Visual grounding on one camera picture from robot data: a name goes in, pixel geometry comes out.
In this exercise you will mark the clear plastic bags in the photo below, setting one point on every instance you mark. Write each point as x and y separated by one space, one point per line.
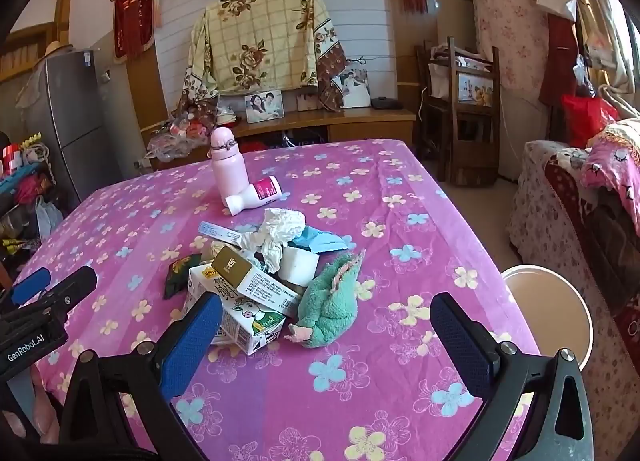
175 141

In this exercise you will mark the wooden chair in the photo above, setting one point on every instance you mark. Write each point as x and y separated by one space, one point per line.
472 151

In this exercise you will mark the cluttered storage rack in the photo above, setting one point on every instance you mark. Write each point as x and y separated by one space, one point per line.
25 191

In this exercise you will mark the pink cartoon blanket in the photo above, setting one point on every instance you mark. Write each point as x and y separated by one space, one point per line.
612 166

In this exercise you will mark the framed couple photo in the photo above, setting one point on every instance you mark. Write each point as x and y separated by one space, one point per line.
264 107

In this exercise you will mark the grey refrigerator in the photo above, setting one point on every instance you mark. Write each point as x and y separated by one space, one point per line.
75 116

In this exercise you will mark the wedding photo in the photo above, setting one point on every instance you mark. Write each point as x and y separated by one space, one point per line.
356 88

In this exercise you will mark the dark red hanging garment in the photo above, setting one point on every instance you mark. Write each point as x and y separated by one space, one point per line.
557 56

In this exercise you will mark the wooden cabinet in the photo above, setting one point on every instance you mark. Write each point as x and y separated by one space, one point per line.
350 128

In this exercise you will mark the green plush toy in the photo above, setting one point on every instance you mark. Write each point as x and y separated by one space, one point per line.
330 306

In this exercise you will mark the red plastic bag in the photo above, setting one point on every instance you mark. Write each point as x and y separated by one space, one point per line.
585 116

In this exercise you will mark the white milk carton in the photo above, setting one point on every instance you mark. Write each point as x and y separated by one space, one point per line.
240 321

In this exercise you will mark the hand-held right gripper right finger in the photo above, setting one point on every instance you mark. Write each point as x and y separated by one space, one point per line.
465 346

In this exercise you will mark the white round bin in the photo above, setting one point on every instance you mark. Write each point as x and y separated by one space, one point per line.
545 311

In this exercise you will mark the pink floral quilt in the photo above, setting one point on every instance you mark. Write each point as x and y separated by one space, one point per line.
505 26

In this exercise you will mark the white bottle magenta label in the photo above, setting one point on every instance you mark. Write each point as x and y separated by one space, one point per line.
250 198

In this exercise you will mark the white paper bag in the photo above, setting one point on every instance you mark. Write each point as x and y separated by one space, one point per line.
557 1

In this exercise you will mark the pink water bottle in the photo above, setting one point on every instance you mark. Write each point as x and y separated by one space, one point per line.
227 171

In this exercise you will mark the gold and white box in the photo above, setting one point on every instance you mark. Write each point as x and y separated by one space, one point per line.
260 286

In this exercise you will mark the cream floral cloth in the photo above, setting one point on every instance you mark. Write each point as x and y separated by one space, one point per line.
265 41

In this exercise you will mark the crumpled white tissue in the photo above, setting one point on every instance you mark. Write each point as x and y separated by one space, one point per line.
280 226

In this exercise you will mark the white foil sachet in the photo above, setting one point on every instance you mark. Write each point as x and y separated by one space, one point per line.
215 230

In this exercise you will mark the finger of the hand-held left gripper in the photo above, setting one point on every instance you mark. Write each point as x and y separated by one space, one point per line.
30 286
70 287

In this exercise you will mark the pink floral tablecloth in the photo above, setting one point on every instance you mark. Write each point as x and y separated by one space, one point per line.
375 191

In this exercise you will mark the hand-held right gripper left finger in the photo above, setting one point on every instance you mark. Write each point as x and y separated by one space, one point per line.
192 341

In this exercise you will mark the small black box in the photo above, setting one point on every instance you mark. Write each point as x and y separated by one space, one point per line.
386 103

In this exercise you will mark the blue paper packet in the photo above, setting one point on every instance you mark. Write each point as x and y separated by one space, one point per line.
320 240

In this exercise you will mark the straw hat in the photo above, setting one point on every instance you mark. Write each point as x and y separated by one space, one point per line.
55 50

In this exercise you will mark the red knot wall hanging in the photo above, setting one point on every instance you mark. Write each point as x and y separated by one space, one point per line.
132 16

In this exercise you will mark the floral covered sofa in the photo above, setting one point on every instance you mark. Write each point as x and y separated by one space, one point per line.
540 191

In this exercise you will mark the dark snack packet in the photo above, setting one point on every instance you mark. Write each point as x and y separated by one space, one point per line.
180 276

